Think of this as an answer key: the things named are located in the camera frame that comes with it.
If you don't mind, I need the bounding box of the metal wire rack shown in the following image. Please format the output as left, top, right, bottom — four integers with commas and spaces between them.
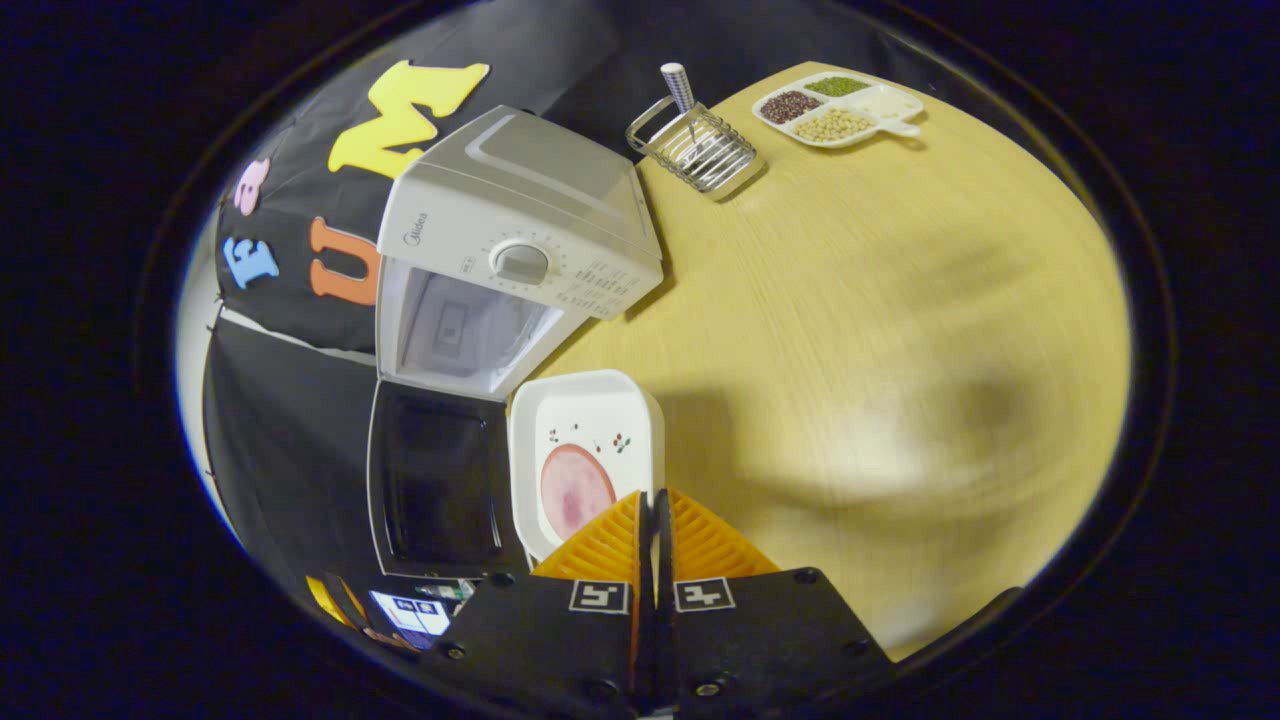
626, 95, 767, 202

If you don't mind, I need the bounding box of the white divided bean dish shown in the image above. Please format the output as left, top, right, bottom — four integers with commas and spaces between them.
752, 71, 925, 150

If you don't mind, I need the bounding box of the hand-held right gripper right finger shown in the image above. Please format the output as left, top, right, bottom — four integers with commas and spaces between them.
655, 488, 896, 715

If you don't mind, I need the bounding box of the striped handle utensil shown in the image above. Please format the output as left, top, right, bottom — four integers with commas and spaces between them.
660, 62, 698, 146

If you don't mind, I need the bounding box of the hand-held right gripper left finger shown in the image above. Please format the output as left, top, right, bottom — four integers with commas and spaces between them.
440, 490, 656, 717

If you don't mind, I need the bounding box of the white microwave oven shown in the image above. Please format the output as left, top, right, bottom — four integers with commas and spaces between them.
367, 105, 664, 581

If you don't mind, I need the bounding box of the black backdrop cloth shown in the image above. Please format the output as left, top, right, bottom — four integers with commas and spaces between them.
200, 0, 891, 621

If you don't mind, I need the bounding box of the pink ham slice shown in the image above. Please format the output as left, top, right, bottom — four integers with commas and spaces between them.
540, 443, 618, 543

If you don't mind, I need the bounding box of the white rectangular plate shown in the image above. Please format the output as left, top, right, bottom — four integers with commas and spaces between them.
508, 369, 667, 563

